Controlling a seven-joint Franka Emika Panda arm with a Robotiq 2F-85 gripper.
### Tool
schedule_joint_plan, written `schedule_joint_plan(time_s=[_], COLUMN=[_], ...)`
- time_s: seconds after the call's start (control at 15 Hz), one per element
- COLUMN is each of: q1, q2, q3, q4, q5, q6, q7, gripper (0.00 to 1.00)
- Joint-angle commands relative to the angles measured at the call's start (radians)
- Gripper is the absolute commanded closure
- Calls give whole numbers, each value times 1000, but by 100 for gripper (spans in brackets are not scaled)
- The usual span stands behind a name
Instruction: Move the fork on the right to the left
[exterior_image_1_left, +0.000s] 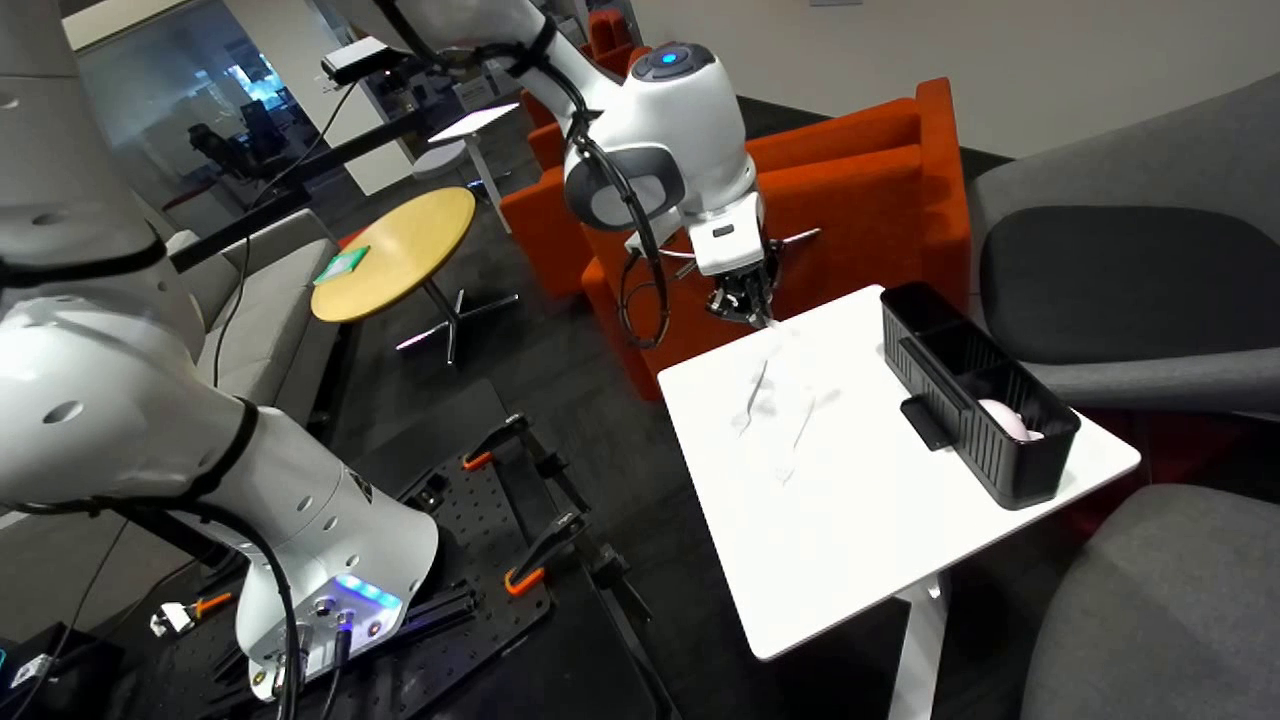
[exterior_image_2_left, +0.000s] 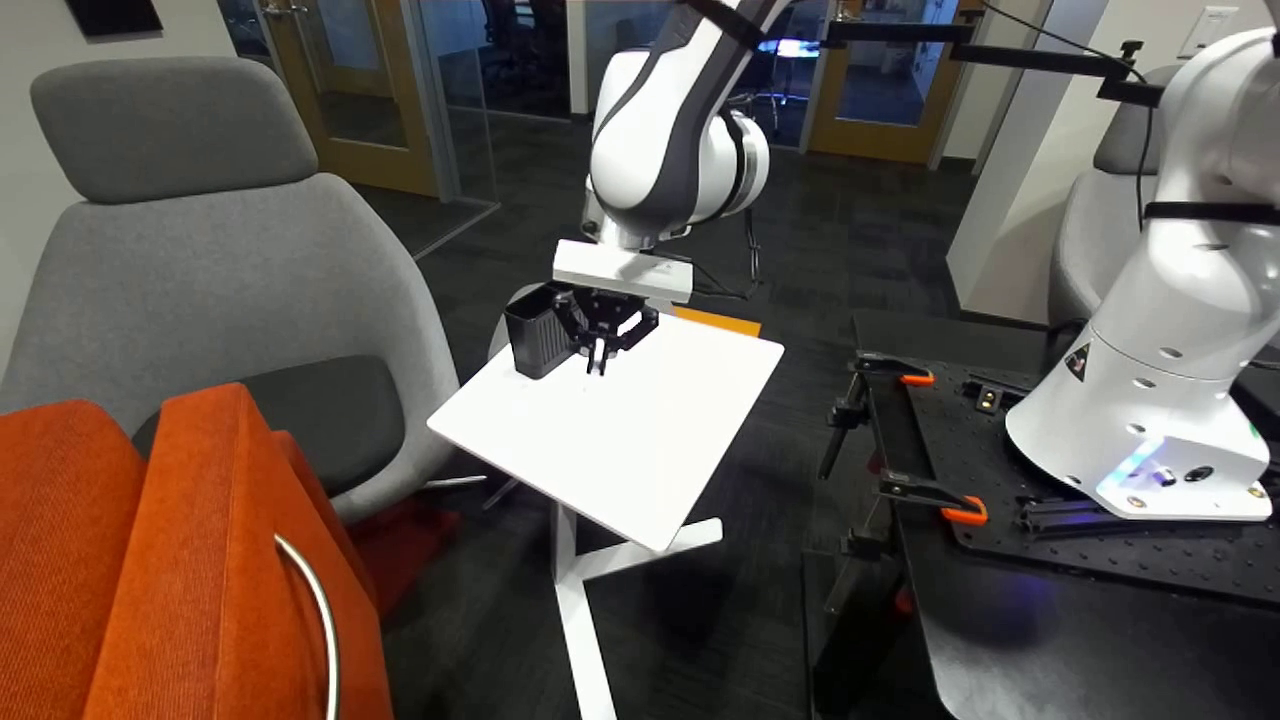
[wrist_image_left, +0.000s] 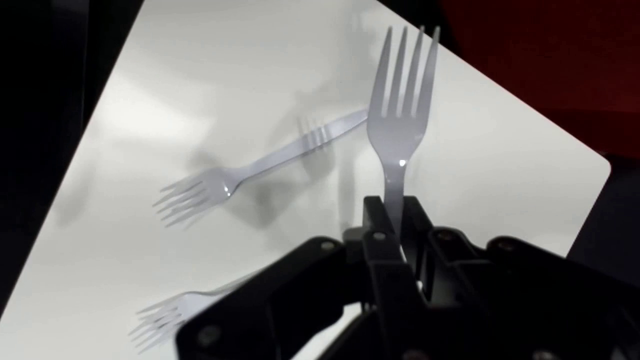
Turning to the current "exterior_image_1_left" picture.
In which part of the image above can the black base cable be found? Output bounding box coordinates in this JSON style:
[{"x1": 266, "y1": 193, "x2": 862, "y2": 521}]
[{"x1": 198, "y1": 512, "x2": 353, "y2": 720}]

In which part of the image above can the white item in basket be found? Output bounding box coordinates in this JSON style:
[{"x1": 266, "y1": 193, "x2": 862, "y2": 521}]
[{"x1": 976, "y1": 396, "x2": 1051, "y2": 444}]

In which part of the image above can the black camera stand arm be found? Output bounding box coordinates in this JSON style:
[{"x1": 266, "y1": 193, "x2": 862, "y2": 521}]
[{"x1": 165, "y1": 76, "x2": 463, "y2": 281}]

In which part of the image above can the gray fabric armchair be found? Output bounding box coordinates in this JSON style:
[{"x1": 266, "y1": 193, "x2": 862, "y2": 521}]
[{"x1": 1017, "y1": 479, "x2": 1280, "y2": 720}]

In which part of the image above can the black power box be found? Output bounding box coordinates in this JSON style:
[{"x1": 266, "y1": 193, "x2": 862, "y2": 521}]
[{"x1": 0, "y1": 618, "x2": 88, "y2": 720}]

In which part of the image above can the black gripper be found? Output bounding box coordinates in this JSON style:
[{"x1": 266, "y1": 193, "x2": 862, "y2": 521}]
[{"x1": 691, "y1": 246, "x2": 784, "y2": 330}]

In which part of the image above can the light gray couch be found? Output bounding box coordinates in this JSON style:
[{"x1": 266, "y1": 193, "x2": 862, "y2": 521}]
[{"x1": 165, "y1": 204, "x2": 353, "y2": 421}]

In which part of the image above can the silver metal fork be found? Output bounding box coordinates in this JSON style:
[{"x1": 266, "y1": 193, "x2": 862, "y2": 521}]
[
  {"x1": 728, "y1": 356, "x2": 784, "y2": 440},
  {"x1": 782, "y1": 387, "x2": 848, "y2": 454}
]

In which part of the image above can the black perforated mounting board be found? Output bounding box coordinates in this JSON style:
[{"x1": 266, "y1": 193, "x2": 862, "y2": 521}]
[{"x1": 126, "y1": 421, "x2": 649, "y2": 720}]

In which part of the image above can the orange chair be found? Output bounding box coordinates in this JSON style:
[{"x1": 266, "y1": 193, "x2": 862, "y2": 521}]
[{"x1": 586, "y1": 4, "x2": 641, "y2": 78}]

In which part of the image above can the orange sofa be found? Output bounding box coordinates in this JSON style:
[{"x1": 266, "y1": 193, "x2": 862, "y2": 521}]
[{"x1": 501, "y1": 76, "x2": 973, "y2": 403}]

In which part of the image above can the white table leg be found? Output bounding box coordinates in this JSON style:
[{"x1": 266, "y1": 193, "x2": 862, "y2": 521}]
[{"x1": 884, "y1": 574, "x2": 953, "y2": 720}]

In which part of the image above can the gray armchair with dark cushion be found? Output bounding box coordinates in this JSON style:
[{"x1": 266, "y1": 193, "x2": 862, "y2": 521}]
[{"x1": 963, "y1": 70, "x2": 1280, "y2": 421}]

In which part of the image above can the camera on stand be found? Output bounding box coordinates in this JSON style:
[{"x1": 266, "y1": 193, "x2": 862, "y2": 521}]
[{"x1": 316, "y1": 32, "x2": 405, "y2": 87}]

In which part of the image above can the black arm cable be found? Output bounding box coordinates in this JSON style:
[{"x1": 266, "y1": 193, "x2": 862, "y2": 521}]
[{"x1": 513, "y1": 13, "x2": 682, "y2": 358}]

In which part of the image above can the small green card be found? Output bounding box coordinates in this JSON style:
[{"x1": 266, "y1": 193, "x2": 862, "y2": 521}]
[{"x1": 312, "y1": 239, "x2": 382, "y2": 286}]

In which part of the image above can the round yellow side table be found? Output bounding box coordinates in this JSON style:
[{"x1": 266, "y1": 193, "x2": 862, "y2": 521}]
[{"x1": 309, "y1": 182, "x2": 527, "y2": 372}]

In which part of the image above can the small white square table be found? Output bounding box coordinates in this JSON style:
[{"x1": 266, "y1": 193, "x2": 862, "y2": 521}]
[{"x1": 426, "y1": 98, "x2": 527, "y2": 230}]

